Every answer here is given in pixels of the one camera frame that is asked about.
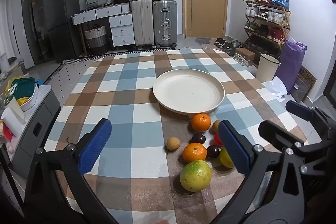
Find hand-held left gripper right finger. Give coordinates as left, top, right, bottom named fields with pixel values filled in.
left=210, top=120, right=313, bottom=224

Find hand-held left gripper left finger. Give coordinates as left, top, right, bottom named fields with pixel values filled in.
left=25, top=118, right=118, bottom=224

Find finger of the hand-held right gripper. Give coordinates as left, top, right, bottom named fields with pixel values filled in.
left=286, top=100, right=336, bottom=135
left=259, top=120, right=305, bottom=151

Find yellow round fruit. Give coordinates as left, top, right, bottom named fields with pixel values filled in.
left=219, top=147, right=235, bottom=169

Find orange tangerine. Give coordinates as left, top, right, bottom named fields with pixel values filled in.
left=191, top=113, right=212, bottom=133
left=182, top=143, right=208, bottom=164

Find large green-yellow citrus fruit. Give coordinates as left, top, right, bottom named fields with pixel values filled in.
left=180, top=160, right=213, bottom=192

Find cream round plate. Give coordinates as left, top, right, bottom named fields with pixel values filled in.
left=152, top=69, right=226, bottom=115

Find dark purple plum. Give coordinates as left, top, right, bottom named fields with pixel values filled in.
left=206, top=145, right=220, bottom=159
left=191, top=133, right=206, bottom=144

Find brown patterned door mat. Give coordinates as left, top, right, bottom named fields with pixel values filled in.
left=290, top=65, right=317, bottom=102

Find white plastic bag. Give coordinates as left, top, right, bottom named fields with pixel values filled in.
left=262, top=76, right=288, bottom=102

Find purple bag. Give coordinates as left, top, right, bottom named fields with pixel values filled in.
left=275, top=38, right=307, bottom=93

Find white trash bin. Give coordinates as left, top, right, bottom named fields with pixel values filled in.
left=256, top=54, right=281, bottom=82

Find checked tablecloth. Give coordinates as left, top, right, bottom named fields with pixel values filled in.
left=43, top=49, right=307, bottom=224

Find grey cabinet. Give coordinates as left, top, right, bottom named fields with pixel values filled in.
left=10, top=85, right=61, bottom=178

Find brown cardboard box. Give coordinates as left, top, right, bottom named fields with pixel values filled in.
left=235, top=48, right=256, bottom=65

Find patterned floor mat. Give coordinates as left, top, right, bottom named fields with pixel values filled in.
left=43, top=48, right=181, bottom=84

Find wooden shoe rack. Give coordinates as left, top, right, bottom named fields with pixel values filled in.
left=244, top=0, right=292, bottom=62

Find white carton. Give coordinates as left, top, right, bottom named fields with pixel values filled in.
left=1, top=107, right=27, bottom=138

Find white tray with green pouches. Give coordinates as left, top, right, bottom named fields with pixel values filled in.
left=10, top=77, right=44, bottom=111

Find rows of shoes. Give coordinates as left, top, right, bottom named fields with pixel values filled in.
left=244, top=0, right=289, bottom=42

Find pile of dark shoes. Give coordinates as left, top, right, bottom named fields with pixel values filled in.
left=214, top=37, right=244, bottom=51

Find woven grey basket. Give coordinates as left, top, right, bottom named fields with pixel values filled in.
left=84, top=25, right=109, bottom=55

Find white drawer dresser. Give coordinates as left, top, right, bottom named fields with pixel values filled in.
left=71, top=2, right=135, bottom=47

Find dark grey refrigerator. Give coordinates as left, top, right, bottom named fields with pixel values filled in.
left=43, top=0, right=83, bottom=63

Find beige suitcase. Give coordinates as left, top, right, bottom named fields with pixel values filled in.
left=130, top=0, right=155, bottom=50

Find silver suitcase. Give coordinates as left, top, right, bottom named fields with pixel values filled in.
left=152, top=0, right=178, bottom=48

